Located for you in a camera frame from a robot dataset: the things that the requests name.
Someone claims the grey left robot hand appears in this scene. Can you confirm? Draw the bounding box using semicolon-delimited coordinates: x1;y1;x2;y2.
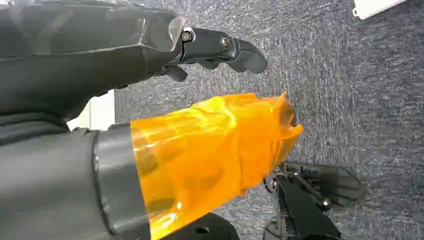
0;0;304;240

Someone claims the ribbed grey left arm sleeve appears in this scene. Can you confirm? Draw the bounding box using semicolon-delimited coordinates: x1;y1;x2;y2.
0;112;71;147

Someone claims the white furniture base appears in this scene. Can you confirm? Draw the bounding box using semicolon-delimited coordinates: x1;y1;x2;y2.
352;0;409;20

